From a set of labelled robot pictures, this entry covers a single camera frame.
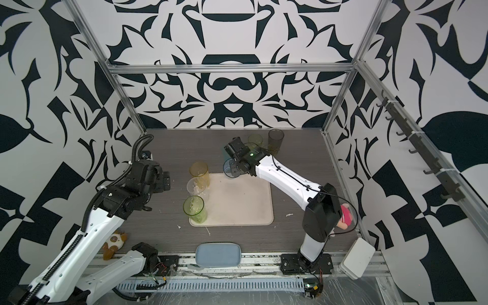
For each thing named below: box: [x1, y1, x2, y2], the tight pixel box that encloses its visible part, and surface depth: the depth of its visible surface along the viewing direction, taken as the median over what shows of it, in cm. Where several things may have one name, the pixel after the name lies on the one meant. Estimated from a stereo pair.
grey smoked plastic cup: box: [267, 128, 285, 156], surface depth 104 cm
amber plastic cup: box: [189, 160, 211, 188], surface depth 89 cm
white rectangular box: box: [338, 237, 376, 281], surface depth 74 cm
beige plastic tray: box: [188, 173, 274, 227], surface depth 94 cm
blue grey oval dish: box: [195, 242, 243, 269], surface depth 76 cm
